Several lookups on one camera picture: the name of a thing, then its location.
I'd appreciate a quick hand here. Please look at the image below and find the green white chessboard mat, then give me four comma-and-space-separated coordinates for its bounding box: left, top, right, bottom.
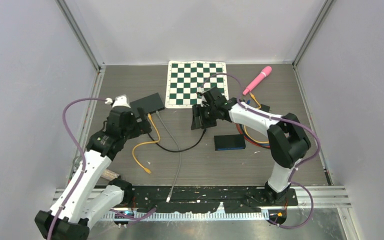
164, 60, 229, 109

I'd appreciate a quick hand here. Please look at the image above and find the blue ethernet cable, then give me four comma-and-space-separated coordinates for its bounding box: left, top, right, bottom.
238, 98, 271, 148

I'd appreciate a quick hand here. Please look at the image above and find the black ethernet cable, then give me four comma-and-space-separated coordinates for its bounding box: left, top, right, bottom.
236, 124, 269, 148

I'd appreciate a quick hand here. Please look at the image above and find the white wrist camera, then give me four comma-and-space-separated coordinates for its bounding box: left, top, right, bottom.
111, 94, 131, 108
197, 87, 206, 94

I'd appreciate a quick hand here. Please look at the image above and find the glitter filled clear tube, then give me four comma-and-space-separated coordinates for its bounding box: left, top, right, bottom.
101, 169, 120, 181

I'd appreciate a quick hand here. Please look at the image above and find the pink cylindrical device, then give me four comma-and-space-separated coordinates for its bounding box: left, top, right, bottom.
242, 66, 273, 96

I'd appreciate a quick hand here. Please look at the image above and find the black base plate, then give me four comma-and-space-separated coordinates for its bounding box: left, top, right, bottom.
116, 185, 298, 214

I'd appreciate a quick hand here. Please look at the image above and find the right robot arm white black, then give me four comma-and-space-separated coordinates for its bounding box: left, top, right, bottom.
191, 87, 311, 205

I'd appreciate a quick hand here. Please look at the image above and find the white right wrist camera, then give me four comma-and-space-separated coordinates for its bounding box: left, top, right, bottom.
197, 87, 206, 94

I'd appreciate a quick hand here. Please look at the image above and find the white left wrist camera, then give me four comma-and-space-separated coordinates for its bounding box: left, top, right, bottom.
111, 94, 131, 108

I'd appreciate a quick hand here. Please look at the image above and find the yellow cable at flat switch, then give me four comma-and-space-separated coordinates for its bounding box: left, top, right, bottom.
131, 113, 161, 175

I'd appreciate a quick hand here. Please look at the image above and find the black cable at flat switch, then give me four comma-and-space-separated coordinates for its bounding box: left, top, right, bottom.
146, 128, 208, 154

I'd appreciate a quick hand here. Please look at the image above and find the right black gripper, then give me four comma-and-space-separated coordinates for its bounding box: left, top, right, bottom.
191, 103, 218, 131

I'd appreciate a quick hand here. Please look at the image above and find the yellow ethernet cable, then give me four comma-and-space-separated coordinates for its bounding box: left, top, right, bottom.
243, 92, 271, 145

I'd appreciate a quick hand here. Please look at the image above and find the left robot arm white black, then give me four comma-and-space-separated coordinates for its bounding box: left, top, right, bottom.
34, 106, 152, 240

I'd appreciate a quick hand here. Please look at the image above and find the ribbed black network switch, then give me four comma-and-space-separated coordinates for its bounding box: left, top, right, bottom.
213, 134, 246, 151

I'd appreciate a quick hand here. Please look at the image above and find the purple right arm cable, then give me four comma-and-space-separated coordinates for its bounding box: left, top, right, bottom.
201, 72, 322, 230

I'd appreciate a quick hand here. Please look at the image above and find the black power adapter with cord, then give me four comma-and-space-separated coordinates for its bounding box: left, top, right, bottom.
259, 104, 271, 113

